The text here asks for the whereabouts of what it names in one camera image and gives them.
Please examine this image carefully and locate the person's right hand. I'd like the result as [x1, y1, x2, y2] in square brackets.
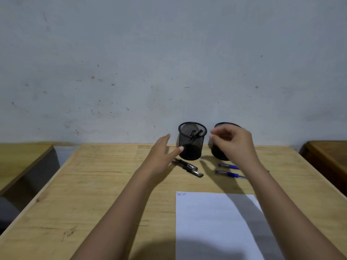
[209, 124, 262, 172]

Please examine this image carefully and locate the person's left hand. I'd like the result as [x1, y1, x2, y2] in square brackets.
[138, 133, 185, 185]

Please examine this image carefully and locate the black mesh pen holder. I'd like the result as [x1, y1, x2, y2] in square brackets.
[209, 122, 242, 161]
[178, 121, 208, 161]

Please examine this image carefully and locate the white paper sheet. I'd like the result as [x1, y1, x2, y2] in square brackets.
[175, 191, 285, 260]

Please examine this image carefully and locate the person's left forearm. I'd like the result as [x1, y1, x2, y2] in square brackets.
[70, 168, 163, 260]

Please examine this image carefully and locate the person's right forearm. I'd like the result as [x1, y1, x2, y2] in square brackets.
[244, 162, 347, 260]

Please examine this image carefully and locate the dark wooden side table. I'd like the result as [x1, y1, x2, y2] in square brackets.
[299, 140, 347, 198]

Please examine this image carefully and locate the light wooden side table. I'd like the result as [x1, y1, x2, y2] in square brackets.
[0, 143, 61, 236]

